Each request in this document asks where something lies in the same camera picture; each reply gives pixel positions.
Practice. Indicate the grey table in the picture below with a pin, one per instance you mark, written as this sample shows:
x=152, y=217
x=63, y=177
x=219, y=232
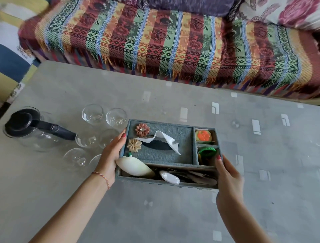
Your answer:
x=262, y=162

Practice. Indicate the purple velvet cushion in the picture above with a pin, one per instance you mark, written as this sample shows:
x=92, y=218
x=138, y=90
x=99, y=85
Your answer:
x=190, y=6

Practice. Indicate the blue fabric organizer box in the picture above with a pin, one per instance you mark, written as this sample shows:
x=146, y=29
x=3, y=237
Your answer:
x=180, y=150

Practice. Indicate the cream fabric flower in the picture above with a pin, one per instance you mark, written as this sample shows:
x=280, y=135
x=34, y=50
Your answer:
x=134, y=145

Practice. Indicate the person's right hand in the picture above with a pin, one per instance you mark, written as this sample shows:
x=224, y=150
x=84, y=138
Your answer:
x=230, y=187

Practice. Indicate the person's left hand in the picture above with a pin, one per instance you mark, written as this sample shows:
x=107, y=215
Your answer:
x=108, y=160

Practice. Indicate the pink fabric flower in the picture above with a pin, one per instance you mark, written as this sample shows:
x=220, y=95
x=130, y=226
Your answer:
x=142, y=129

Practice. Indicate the person's left forearm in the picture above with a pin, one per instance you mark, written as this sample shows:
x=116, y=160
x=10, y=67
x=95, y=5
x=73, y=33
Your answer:
x=72, y=212

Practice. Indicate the brown sofa with cream carving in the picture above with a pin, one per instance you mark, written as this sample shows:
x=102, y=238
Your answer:
x=287, y=99

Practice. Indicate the white tissue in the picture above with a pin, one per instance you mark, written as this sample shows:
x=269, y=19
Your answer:
x=167, y=140

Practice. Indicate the blue yellow white striped blanket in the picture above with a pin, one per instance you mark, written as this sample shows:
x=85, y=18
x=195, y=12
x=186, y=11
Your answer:
x=12, y=57

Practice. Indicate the glass kettle with black lid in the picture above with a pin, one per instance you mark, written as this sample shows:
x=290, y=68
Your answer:
x=22, y=122

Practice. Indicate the white paper packet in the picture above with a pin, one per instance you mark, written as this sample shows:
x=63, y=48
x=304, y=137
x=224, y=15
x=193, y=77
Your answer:
x=170, y=178

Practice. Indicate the floral rose cushion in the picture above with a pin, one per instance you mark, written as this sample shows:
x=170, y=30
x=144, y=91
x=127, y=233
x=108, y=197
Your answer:
x=282, y=11

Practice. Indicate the colourful striped woven sofa throw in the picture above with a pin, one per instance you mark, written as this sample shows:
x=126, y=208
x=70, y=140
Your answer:
x=162, y=40

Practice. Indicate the person's right forearm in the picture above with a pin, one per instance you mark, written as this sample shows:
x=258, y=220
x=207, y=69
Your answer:
x=240, y=225

